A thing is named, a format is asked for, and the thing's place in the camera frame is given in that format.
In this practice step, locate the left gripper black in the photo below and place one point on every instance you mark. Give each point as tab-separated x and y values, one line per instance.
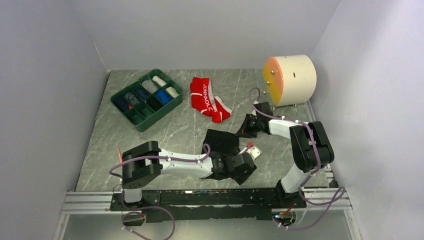
239	178

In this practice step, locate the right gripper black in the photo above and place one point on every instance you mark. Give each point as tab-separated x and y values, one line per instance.
243	132

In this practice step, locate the black underwear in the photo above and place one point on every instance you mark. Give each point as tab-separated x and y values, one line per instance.
224	146

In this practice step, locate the red white underwear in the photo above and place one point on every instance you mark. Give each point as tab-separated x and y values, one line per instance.
203	100

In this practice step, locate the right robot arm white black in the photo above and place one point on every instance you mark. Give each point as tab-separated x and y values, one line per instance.
311	148

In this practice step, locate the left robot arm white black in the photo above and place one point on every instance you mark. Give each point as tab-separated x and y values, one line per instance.
140	165

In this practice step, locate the cream round cabinet orange front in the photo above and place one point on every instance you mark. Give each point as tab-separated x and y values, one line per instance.
289	80

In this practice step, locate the cream rolled sock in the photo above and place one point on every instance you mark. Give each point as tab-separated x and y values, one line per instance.
172	92

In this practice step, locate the bright blue rolled sock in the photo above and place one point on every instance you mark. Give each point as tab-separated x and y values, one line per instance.
163	96

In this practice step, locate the black rolled sock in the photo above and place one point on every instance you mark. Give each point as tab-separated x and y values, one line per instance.
154	103

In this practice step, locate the white rolled sock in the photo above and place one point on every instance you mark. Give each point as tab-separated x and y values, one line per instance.
159	81

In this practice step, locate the grey striped rolled sock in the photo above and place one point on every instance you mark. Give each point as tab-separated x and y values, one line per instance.
150	86

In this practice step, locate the green compartment organizer tray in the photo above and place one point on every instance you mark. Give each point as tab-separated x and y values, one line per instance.
142	116

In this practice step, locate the navy blue rolled sock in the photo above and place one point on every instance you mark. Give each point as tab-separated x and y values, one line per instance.
142	93

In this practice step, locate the dark striped rolled sock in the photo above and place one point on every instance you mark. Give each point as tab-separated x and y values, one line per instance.
131	98

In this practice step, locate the dark blue rolled sock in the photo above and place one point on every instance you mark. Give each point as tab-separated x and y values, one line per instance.
122	104

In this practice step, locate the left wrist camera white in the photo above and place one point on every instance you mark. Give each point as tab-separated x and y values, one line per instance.
253	151

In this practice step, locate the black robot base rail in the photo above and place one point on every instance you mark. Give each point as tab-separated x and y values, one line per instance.
231	203

